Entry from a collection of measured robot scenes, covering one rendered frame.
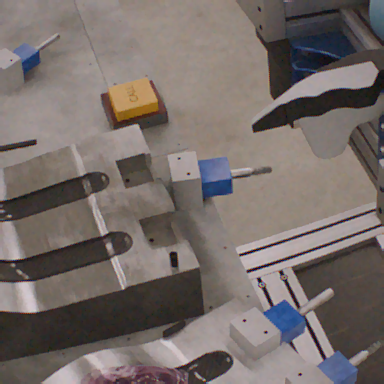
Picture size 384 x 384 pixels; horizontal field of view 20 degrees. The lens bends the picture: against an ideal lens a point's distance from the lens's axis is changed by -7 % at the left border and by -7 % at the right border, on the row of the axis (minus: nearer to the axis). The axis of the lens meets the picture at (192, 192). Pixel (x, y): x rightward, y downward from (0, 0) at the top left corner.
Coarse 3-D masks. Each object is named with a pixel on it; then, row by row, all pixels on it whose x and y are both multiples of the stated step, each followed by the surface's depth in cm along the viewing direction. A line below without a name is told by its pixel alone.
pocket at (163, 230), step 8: (152, 216) 139; (160, 216) 140; (168, 216) 140; (176, 216) 140; (144, 224) 140; (152, 224) 140; (160, 224) 141; (168, 224) 141; (176, 224) 140; (144, 232) 141; (152, 232) 141; (160, 232) 141; (168, 232) 141; (176, 232) 139; (152, 240) 141; (160, 240) 140; (168, 240) 140; (176, 240) 140; (152, 248) 139; (160, 248) 139
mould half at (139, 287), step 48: (96, 144) 149; (144, 144) 148; (0, 192) 145; (144, 192) 142; (0, 240) 138; (48, 240) 138; (144, 240) 137; (0, 288) 131; (48, 288) 133; (96, 288) 132; (144, 288) 133; (192, 288) 136; (0, 336) 132; (48, 336) 134; (96, 336) 137
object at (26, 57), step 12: (24, 48) 174; (36, 48) 175; (0, 60) 171; (12, 60) 170; (24, 60) 172; (36, 60) 174; (0, 72) 171; (12, 72) 171; (24, 72) 173; (0, 84) 173; (12, 84) 172
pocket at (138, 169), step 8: (120, 160) 147; (128, 160) 147; (136, 160) 148; (144, 160) 148; (120, 168) 148; (128, 168) 148; (136, 168) 149; (144, 168) 149; (152, 168) 147; (128, 176) 148; (136, 176) 148; (144, 176) 148; (152, 176) 146; (128, 184) 147; (136, 184) 147
